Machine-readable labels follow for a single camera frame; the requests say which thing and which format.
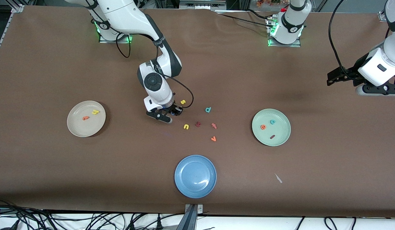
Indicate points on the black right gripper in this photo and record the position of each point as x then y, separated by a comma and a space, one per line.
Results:
172, 108

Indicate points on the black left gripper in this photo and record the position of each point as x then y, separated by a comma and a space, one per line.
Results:
353, 71

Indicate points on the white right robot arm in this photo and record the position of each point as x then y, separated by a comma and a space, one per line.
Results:
127, 19

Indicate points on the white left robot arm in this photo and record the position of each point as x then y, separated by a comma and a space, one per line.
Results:
291, 22

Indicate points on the dark red letter k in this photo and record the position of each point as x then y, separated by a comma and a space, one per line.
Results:
198, 124

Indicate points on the blue plate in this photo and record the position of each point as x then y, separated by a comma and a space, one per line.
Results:
195, 176

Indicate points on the brown paper table cover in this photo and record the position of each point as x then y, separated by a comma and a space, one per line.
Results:
136, 166

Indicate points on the light green plate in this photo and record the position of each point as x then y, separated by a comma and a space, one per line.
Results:
271, 131

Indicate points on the beige brown plate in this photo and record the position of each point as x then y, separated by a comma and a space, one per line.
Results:
86, 127

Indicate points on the orange flowers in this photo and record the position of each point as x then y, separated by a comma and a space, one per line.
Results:
267, 2

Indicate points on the small grey tape scrap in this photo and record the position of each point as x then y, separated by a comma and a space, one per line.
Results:
278, 178

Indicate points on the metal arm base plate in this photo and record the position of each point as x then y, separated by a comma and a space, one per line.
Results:
280, 45
114, 41

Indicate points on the aluminium table frame rail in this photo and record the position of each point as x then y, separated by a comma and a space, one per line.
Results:
381, 16
17, 8

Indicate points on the silver mount bracket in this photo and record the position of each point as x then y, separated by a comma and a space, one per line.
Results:
200, 209

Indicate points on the silver frame bar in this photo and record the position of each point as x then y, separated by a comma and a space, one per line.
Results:
202, 4

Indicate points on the dark aluminium mount post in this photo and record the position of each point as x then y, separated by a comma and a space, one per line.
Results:
189, 222

